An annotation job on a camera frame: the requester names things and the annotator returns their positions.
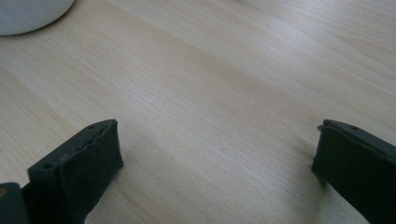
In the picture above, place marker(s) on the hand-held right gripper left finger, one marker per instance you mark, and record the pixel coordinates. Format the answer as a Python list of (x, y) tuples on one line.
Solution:
[(77, 168)]

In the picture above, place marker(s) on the white round container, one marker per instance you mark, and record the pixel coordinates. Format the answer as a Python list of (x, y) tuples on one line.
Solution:
[(28, 14)]

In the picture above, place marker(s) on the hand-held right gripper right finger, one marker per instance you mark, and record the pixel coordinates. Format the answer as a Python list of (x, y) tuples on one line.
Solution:
[(358, 168)]

